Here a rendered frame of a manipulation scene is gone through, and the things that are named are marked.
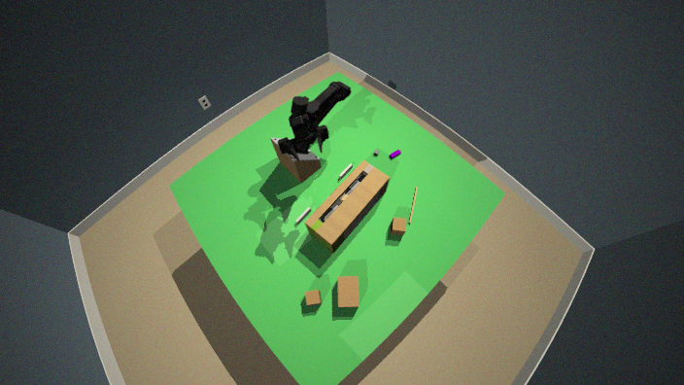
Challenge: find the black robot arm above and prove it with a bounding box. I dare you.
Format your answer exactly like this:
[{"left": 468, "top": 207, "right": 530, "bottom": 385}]
[{"left": 289, "top": 81, "right": 351, "bottom": 154}]

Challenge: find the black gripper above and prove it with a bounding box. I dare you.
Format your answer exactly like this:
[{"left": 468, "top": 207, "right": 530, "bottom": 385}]
[{"left": 277, "top": 125, "right": 328, "bottom": 160}]

